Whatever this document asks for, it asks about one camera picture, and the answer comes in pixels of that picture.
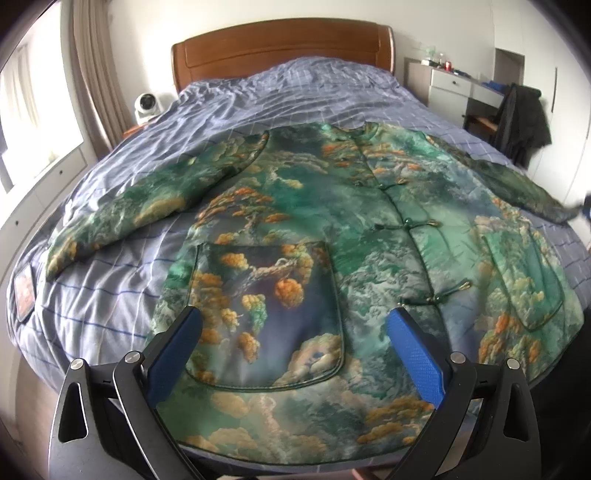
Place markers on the window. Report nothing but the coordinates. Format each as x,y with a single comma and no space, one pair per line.
37,106

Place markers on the white window cabinet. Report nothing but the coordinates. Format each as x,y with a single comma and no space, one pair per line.
51,184

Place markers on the wooden nightstand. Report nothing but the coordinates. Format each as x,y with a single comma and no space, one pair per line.
134,130

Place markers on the red printed packet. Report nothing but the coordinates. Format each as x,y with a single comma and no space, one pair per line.
24,291

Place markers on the wooden headboard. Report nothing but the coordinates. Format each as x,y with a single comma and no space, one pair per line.
281,50

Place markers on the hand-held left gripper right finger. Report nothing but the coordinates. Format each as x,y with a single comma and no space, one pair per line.
413,350

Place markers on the wooden chair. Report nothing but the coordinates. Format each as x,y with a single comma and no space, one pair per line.
482,121

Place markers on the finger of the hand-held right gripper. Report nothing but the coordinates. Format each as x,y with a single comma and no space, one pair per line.
585,206

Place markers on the blue checked duvet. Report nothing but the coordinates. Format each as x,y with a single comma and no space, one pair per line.
277,97

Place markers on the white desk with drawers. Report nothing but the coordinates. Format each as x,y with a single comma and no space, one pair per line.
450,83

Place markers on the beige curtain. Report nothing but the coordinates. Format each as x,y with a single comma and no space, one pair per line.
99,69

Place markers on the white round fan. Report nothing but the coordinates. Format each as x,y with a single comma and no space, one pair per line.
148,106

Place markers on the dark coat on chair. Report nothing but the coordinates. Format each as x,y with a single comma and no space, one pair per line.
524,120

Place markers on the green printed padded jacket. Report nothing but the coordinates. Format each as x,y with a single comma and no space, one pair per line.
323,221

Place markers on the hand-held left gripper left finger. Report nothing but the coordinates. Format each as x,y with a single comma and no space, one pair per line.
178,344

